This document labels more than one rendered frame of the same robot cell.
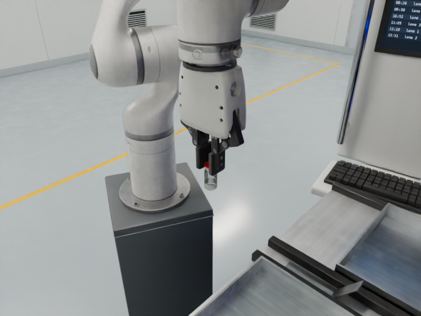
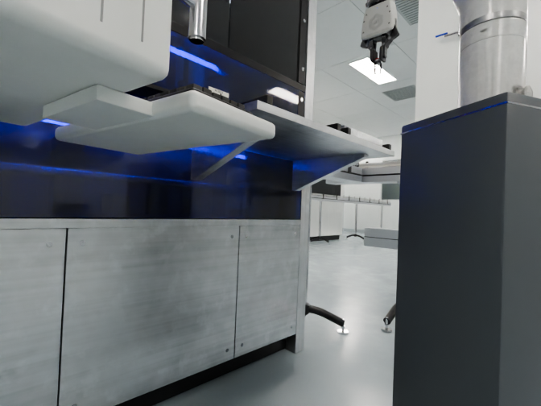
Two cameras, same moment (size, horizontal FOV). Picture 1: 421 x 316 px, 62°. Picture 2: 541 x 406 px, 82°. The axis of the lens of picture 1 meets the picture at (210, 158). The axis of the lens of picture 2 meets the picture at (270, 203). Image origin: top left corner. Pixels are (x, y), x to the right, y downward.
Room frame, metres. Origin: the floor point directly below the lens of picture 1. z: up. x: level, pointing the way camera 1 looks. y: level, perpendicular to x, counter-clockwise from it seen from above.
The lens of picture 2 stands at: (1.46, -0.30, 0.65)
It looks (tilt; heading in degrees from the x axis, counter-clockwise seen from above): 1 degrees up; 181
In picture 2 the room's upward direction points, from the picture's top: 2 degrees clockwise
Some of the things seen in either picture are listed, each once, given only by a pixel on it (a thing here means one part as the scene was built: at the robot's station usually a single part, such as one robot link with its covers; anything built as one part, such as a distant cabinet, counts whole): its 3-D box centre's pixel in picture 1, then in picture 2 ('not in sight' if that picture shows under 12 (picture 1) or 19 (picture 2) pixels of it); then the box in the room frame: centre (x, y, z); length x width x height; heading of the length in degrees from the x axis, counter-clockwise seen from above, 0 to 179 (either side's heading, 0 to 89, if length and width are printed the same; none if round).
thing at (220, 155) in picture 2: not in sight; (227, 155); (0.56, -0.45, 0.80); 0.34 x 0.03 x 0.13; 46
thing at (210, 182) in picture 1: (210, 176); (377, 67); (0.49, 0.00, 1.10); 0.02 x 0.02 x 0.04
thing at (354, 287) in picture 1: (320, 274); not in sight; (0.45, -0.20, 0.91); 0.14 x 0.03 x 0.06; 46
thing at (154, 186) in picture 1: (152, 162); (490, 76); (0.78, 0.15, 0.95); 0.19 x 0.19 x 0.18
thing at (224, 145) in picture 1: (222, 156); (370, 54); (0.47, -0.02, 1.15); 0.03 x 0.03 x 0.07; 46
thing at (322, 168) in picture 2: not in sight; (326, 174); (0.20, -0.10, 0.80); 0.34 x 0.03 x 0.13; 46
